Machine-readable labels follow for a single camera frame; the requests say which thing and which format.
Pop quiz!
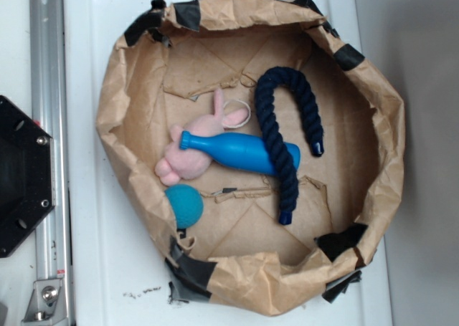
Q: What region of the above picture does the dark blue rope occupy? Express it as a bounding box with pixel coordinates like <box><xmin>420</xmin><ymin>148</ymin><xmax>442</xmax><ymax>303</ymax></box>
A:
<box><xmin>254</xmin><ymin>66</ymin><xmax>325</xmax><ymax>225</ymax></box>

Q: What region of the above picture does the blue plastic bottle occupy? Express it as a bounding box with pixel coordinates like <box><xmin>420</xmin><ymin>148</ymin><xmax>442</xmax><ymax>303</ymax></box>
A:
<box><xmin>179</xmin><ymin>130</ymin><xmax>302</xmax><ymax>177</ymax></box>

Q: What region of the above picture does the pink plush bunny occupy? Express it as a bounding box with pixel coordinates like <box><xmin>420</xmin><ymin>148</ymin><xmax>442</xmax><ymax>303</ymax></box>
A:
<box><xmin>154</xmin><ymin>89</ymin><xmax>251</xmax><ymax>186</ymax></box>

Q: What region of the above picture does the teal ball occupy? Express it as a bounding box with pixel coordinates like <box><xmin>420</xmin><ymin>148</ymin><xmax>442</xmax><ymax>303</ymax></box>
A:
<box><xmin>165</xmin><ymin>184</ymin><xmax>204</xmax><ymax>229</ymax></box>

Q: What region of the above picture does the brown paper bag bin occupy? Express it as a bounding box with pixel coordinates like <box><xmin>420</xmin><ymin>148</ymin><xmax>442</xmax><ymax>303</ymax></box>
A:
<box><xmin>96</xmin><ymin>0</ymin><xmax>405</xmax><ymax>316</ymax></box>

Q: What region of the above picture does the white tray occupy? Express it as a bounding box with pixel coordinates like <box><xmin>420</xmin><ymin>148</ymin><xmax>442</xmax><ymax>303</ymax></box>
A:
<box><xmin>64</xmin><ymin>0</ymin><xmax>392</xmax><ymax>325</ymax></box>

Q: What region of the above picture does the aluminium frame rail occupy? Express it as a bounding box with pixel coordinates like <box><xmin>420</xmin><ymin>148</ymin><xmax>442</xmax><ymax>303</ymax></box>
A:
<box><xmin>30</xmin><ymin>0</ymin><xmax>76</xmax><ymax>325</ymax></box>

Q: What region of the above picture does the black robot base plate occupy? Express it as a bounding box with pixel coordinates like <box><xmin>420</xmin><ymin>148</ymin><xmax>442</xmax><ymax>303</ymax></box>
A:
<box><xmin>1</xmin><ymin>95</ymin><xmax>55</xmax><ymax>258</ymax></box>

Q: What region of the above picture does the metal corner bracket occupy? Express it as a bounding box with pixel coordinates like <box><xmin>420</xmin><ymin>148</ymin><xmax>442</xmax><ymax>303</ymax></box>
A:
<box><xmin>21</xmin><ymin>278</ymin><xmax>67</xmax><ymax>325</ymax></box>

